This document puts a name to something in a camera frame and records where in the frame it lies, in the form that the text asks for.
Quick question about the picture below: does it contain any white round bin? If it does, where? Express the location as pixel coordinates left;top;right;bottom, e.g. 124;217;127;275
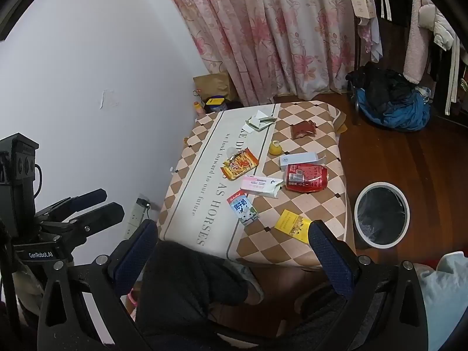
353;182;410;251

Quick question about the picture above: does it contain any black metal clothes rack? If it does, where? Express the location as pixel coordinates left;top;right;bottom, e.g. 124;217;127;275
350;18;366;125

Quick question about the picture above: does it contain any green white wrapper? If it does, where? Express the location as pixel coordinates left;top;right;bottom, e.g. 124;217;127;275
244;110;276;134

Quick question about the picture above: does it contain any grey slipper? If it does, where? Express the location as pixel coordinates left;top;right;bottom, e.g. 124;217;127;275
227;259;264;305

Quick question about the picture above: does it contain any brown paper bag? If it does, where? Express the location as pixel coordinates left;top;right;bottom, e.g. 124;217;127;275
193;71;238;105

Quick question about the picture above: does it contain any black clothes pile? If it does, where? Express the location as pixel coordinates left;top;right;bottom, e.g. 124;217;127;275
347;62;417;105

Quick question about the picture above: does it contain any white hanging jacket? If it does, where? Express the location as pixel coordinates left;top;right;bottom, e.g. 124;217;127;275
419;4;457;51

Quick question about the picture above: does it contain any white power strip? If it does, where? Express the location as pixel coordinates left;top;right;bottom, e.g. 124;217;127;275
124;197;150;240

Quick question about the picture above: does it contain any blue white drink carton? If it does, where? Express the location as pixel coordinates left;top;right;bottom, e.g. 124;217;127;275
227;191;259;226

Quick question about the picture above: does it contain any orange noodle packet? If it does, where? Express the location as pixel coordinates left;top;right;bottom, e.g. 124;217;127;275
220;147;259;180

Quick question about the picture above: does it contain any pink floral curtain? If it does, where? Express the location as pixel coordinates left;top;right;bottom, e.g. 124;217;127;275
155;0;357;106

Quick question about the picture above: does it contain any pink fluffy hanging garment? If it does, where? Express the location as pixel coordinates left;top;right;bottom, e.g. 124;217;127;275
404;0;434;85

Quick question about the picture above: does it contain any yellow flat packet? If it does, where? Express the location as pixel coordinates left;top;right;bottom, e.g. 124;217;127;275
274;209;313;244

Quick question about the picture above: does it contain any red snack packet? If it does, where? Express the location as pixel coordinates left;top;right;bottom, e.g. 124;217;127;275
283;164;330;194

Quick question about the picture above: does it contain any white blue box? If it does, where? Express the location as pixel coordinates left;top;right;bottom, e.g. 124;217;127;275
280;152;326;172

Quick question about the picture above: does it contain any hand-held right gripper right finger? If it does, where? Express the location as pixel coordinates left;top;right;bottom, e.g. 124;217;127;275
308;220;429;351

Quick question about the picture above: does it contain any brown sauce packet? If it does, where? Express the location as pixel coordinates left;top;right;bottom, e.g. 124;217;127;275
290;120;317;140

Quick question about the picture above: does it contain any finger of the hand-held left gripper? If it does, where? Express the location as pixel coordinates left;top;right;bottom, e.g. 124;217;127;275
39;202;125;250
35;189;108;221

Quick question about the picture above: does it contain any pink white tissue pack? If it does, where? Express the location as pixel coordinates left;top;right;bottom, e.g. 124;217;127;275
241;175;285;199

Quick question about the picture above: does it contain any person's black trouser leg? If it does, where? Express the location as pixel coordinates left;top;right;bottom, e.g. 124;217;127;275
137;241;249;351

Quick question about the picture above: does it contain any checkered tablecloth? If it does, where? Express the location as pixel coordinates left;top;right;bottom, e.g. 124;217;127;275
157;100;357;267

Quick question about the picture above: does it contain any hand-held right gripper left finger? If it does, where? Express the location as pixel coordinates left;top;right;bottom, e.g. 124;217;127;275
37;218;159;351

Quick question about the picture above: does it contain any white floral hanging garment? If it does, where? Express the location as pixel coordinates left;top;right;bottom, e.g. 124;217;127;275
349;0;383;63

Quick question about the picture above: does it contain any yellow blue tin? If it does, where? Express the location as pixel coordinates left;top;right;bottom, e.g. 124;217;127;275
205;97;227;113

